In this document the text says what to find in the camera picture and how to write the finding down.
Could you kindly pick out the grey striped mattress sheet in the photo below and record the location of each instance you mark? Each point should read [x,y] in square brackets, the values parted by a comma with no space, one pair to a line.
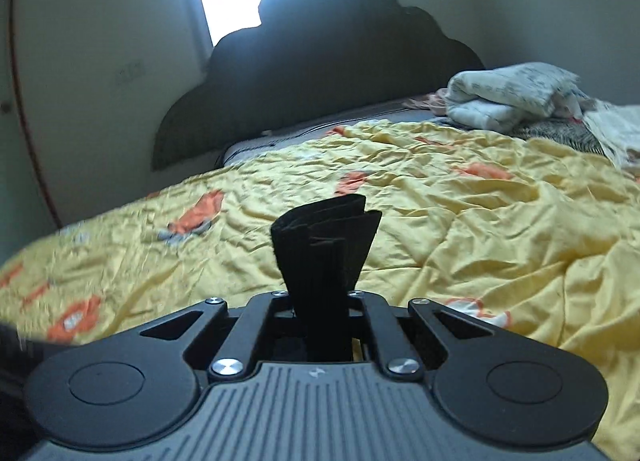
[394,111]

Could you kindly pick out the white wall socket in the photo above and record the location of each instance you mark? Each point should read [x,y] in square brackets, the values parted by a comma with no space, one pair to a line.
[129,72]

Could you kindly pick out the white printed folded blanket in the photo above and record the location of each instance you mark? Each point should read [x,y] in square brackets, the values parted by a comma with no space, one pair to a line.
[503,98]

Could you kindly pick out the dark scalloped headboard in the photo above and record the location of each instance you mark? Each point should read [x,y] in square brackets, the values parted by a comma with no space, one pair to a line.
[305,60]

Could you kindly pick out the pink cloth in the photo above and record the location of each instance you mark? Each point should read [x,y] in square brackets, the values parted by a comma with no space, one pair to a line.
[434,102]

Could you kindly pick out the zebra striped cloth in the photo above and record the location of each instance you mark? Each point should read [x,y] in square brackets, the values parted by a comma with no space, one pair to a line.
[567,131]

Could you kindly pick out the cream folded towel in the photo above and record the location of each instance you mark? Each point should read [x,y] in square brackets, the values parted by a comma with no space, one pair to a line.
[617,128]

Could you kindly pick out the black pants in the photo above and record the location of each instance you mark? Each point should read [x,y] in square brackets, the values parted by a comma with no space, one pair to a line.
[320,249]

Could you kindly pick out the yellow floral bed quilt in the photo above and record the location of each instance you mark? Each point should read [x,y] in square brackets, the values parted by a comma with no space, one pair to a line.
[530,235]

